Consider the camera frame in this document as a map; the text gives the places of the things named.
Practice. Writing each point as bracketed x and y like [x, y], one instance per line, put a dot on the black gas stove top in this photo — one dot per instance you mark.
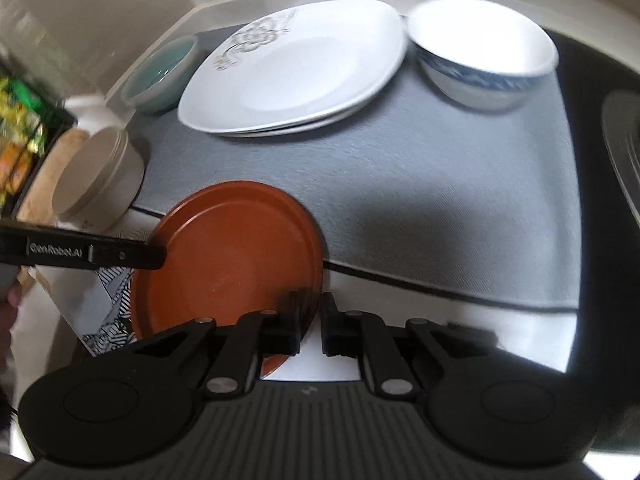
[605, 355]

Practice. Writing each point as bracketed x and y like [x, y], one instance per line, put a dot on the black white patterned cloth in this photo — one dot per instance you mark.
[114, 329]

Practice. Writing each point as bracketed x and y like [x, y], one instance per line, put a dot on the blue and white bowl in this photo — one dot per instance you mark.
[479, 53]

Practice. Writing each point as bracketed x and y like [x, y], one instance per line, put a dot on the grey dish mat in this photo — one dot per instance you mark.
[412, 187]

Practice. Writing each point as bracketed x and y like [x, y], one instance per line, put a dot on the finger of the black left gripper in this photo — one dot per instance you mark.
[27, 244]

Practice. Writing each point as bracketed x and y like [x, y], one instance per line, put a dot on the colourful snack packages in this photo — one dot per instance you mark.
[29, 124]

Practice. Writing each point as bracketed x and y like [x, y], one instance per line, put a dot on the person's left hand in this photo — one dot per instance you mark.
[8, 317]

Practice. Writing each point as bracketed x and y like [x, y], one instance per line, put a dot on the beige round tin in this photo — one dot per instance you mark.
[99, 183]

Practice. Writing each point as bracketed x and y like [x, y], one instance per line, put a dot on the teal green small bowl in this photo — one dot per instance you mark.
[158, 83]

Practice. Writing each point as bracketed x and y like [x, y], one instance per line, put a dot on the brown red plate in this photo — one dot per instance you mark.
[232, 248]

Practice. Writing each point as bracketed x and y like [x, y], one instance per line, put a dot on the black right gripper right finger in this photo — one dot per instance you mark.
[365, 337]

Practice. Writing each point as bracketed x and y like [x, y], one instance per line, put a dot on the large white floral plate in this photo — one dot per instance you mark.
[295, 66]

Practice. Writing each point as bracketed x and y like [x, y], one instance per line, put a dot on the left gas burner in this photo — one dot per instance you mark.
[620, 128]

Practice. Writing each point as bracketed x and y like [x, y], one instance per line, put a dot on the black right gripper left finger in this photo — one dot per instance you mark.
[234, 354]

